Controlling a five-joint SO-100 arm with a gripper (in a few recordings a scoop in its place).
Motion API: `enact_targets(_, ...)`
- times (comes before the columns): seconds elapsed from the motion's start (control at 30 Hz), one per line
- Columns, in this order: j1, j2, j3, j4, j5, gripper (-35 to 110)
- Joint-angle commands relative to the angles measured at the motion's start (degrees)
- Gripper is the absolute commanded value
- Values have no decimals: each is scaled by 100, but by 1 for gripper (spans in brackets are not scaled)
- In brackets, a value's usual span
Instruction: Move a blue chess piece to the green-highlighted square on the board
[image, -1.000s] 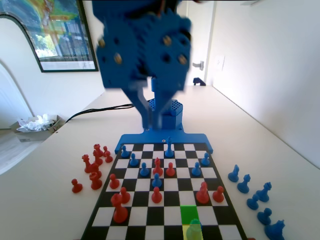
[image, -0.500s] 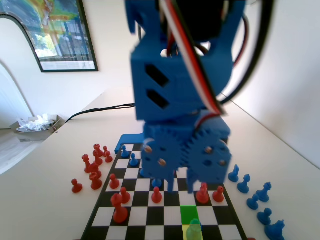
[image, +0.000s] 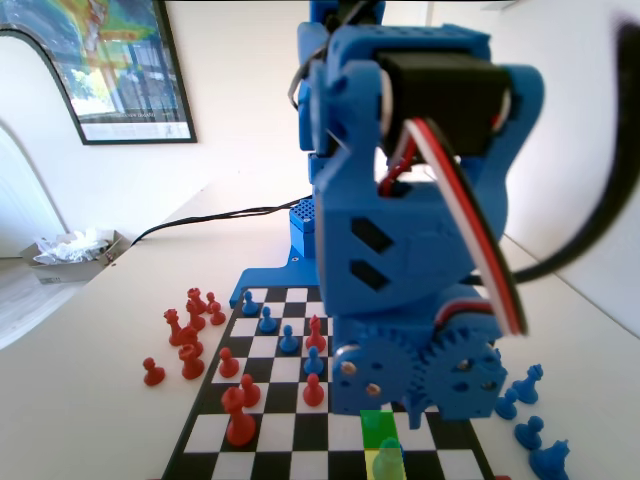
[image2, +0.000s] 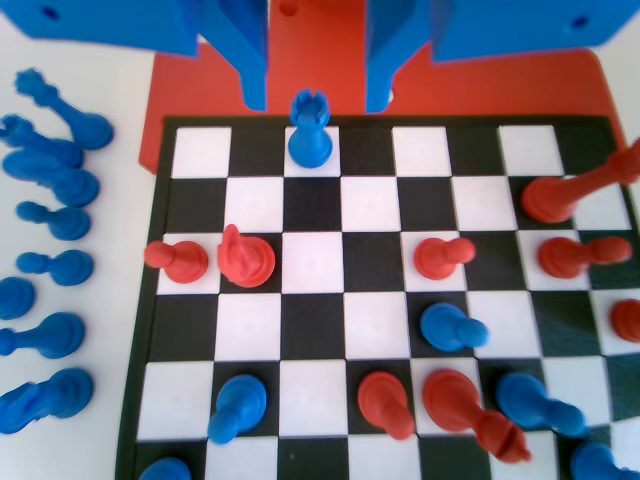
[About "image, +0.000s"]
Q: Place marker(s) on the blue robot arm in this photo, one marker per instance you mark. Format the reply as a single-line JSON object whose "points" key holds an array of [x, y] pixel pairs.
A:
{"points": [[350, 225]]}

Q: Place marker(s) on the blue chess pawn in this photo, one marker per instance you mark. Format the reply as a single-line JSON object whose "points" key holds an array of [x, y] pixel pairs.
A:
{"points": [[267, 321], [249, 304], [530, 434], [287, 341], [313, 362], [507, 405]]}

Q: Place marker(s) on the red chess bishop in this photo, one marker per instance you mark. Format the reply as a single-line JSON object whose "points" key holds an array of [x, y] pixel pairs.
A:
{"points": [[316, 335], [196, 319]]}

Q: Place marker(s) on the red chess pawn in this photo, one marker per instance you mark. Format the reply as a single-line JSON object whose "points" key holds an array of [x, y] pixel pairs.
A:
{"points": [[152, 374], [313, 391], [248, 392], [216, 315], [210, 299], [227, 364]]}

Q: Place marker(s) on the blue crowned chess piece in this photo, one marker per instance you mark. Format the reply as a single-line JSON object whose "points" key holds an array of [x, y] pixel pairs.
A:
{"points": [[527, 386], [550, 461]]}

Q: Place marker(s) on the red chess king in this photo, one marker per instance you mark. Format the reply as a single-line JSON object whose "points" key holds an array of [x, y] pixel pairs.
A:
{"points": [[238, 419]]}

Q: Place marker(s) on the red chess rook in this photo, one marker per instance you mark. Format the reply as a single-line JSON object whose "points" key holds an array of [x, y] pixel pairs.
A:
{"points": [[190, 364], [194, 294]]}

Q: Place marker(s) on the black and white chessboard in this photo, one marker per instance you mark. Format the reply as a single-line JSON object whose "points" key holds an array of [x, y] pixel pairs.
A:
{"points": [[280, 430]]}

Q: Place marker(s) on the crumpled clear plastic wrap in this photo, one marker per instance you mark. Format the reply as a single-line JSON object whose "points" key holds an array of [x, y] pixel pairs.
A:
{"points": [[75, 245]]}

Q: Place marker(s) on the open cardboard box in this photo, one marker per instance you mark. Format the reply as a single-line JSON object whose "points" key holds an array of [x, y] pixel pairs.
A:
{"points": [[65, 272]]}

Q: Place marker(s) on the black framed map poster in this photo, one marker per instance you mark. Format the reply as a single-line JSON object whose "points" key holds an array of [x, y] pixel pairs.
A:
{"points": [[115, 75]]}

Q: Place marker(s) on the blue arm base plate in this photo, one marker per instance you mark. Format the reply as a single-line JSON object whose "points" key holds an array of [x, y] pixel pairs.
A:
{"points": [[260, 280]]}

